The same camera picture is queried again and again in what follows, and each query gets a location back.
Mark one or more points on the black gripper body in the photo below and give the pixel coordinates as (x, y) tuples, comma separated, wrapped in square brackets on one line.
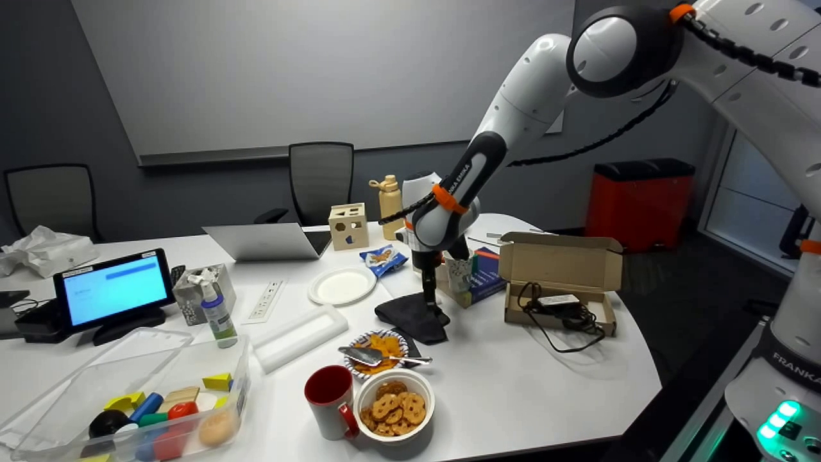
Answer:
[(440, 246)]

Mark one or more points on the black towel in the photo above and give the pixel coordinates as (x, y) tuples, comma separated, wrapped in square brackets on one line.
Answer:
[(413, 322)]

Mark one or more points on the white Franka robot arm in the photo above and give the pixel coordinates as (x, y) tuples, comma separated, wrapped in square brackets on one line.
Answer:
[(529, 93)]

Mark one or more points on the patterned paper cup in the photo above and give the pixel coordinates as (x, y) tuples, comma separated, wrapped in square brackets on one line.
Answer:
[(459, 286)]

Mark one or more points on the blue snack packet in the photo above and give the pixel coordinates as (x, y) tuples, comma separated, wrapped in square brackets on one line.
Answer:
[(382, 259)]

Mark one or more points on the blue book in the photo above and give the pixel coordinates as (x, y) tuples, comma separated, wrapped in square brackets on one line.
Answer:
[(487, 273)]

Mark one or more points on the beige water bottle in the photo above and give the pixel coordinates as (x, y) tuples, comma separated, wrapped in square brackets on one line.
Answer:
[(391, 207)]

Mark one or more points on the small bowl of orange snacks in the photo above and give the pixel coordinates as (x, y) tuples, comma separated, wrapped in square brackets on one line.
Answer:
[(387, 346)]

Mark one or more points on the white paper plate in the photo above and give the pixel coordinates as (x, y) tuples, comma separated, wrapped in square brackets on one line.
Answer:
[(342, 286)]

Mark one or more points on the metal spoon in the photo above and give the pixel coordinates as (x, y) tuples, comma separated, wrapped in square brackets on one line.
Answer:
[(360, 352)]

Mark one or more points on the wooden shape sorter cube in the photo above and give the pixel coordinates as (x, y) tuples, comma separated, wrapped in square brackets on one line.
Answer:
[(348, 225)]

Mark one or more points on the open cardboard box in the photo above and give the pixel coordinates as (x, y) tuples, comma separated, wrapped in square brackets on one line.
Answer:
[(560, 265)]

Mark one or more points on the black power adapter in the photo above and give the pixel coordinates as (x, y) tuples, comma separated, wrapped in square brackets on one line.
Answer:
[(558, 301)]

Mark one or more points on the white bowl of cookies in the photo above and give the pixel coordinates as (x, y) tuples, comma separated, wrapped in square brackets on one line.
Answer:
[(393, 413)]

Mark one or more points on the white rectangular foam tray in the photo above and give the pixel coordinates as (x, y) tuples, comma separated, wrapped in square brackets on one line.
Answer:
[(298, 337)]

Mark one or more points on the grey office chair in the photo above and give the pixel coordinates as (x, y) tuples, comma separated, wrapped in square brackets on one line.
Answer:
[(322, 174), (52, 196)]

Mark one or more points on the red mug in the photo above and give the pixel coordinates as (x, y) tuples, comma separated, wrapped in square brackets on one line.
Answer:
[(329, 400)]

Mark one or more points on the white power strip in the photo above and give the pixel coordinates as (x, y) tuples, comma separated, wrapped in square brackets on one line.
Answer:
[(265, 297)]

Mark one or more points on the silver laptop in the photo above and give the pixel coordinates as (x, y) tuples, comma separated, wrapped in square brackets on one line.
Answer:
[(259, 241)]

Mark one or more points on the red bin with black lid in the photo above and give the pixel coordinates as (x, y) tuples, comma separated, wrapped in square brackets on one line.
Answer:
[(637, 206)]

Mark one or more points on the small spray bottle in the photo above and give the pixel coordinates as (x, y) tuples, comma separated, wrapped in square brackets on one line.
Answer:
[(218, 315)]

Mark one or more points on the yellow toy block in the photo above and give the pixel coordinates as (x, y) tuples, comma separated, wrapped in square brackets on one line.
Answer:
[(216, 381)]

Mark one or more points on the clear plastic toy container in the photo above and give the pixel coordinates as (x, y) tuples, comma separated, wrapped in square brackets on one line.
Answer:
[(232, 411)]

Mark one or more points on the tan toy ball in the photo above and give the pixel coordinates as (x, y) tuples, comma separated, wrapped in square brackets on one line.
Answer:
[(216, 427)]

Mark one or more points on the red toy piece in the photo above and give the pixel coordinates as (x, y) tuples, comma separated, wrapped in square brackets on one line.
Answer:
[(183, 408)]

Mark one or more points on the green toy piece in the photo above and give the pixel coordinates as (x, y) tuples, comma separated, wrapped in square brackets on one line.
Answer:
[(152, 419)]

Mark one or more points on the blue toy cylinder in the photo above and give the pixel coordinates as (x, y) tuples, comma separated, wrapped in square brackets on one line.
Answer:
[(145, 405)]

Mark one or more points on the black tablet with blue screen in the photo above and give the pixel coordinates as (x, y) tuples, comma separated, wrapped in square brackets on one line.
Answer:
[(116, 287)]

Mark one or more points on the black toy ball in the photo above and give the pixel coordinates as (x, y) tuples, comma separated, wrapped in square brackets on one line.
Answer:
[(106, 422)]

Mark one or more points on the white plastic bag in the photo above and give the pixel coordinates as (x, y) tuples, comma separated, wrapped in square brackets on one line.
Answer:
[(46, 250)]

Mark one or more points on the wall whiteboard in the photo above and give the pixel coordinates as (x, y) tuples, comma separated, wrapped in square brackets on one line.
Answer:
[(298, 68)]

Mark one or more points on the white metal stand frame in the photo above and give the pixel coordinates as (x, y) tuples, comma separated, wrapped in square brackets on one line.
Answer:
[(708, 385)]

